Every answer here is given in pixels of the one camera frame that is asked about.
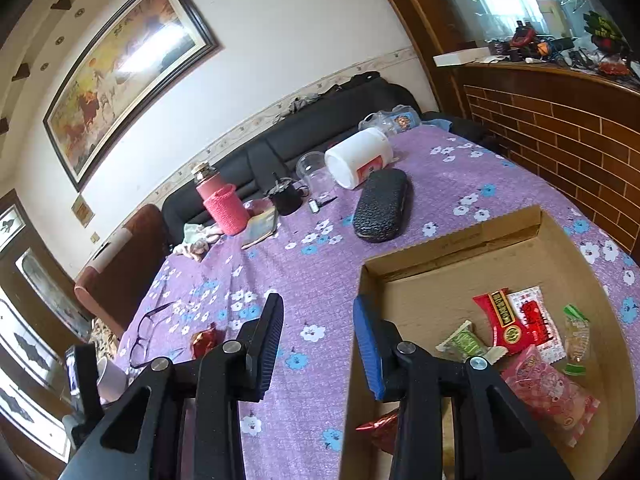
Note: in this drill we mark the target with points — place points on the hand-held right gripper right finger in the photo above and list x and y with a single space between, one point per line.
367 355

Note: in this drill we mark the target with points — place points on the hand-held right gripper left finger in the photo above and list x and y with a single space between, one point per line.
267 340

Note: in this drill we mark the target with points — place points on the cardboard box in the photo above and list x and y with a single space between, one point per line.
425 290

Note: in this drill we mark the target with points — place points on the green and white snack packet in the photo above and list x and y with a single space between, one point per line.
465 345

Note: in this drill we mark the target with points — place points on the red and white snack packet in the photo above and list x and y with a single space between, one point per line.
542 325

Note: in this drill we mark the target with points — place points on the pink snack packet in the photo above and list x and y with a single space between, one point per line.
545 395

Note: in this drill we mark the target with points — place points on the clear green edged snack packet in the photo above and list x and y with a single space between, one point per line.
577 340

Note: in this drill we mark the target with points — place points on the white cup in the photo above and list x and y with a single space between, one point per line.
112 380

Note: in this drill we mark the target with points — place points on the dark red foil snack packet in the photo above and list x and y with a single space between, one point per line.
205 342
380 430

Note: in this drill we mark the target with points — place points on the dark framed eyeglasses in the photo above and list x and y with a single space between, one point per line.
142 345

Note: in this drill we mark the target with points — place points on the small fabric pouch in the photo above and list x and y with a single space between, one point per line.
262 230

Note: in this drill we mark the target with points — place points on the wooden glass door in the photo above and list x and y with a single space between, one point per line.
30 280

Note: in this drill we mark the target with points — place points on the white crumpled cloth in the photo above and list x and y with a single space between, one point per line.
195 242

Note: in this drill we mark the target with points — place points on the brown chair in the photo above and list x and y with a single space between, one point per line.
130 260

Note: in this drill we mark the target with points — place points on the pink bottle with knitted sleeve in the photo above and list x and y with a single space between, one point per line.
222 210

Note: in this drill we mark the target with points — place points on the small black cup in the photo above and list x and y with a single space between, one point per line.
286 200

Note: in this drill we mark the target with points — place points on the black eyeglasses case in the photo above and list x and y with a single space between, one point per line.
382 205

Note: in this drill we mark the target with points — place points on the clear plastic cup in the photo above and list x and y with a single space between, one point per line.
315 172

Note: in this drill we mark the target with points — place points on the white plastic jar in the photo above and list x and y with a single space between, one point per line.
357 157

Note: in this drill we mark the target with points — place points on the black sofa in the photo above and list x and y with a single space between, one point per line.
310 130

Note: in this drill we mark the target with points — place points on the clear plastic bag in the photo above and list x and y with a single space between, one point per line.
395 120

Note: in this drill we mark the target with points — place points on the grey garment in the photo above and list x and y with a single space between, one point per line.
300 105

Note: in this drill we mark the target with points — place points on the black bag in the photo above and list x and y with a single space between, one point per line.
365 81

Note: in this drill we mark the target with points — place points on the brick pattern wooden ledge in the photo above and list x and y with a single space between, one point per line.
550 125

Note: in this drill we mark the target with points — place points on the flat white box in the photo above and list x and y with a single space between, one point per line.
460 57

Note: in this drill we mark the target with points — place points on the wooden framed glass panel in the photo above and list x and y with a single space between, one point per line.
415 20

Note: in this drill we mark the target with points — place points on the small wall plaque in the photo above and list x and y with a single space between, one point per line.
82 210

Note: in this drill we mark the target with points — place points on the framed wall painting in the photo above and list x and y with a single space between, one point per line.
120 75

